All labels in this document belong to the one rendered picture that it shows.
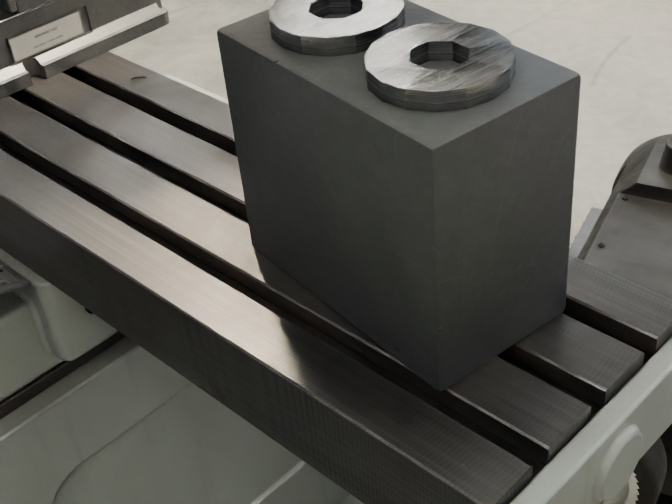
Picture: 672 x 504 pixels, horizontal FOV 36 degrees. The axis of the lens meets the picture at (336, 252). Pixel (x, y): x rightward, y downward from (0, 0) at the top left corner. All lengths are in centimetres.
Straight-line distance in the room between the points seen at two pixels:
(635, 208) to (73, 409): 76
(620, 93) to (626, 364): 220
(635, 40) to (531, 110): 255
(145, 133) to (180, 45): 232
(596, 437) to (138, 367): 57
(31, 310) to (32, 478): 19
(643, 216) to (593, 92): 151
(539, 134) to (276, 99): 17
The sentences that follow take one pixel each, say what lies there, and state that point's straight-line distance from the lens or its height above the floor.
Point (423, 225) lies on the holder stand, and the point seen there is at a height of 104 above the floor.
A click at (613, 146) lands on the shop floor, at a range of 264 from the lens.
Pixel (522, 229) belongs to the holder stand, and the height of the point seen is 101.
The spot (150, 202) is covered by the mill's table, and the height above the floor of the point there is 91.
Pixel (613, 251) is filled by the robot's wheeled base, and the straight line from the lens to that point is 132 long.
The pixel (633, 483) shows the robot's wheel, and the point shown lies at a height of 52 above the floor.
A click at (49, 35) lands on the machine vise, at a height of 95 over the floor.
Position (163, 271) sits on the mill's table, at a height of 91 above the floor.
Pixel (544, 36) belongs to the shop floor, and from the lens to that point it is 317.
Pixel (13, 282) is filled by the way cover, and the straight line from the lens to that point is 96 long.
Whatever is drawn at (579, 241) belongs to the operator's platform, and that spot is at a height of 40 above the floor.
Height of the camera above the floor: 139
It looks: 37 degrees down
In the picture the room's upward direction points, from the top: 6 degrees counter-clockwise
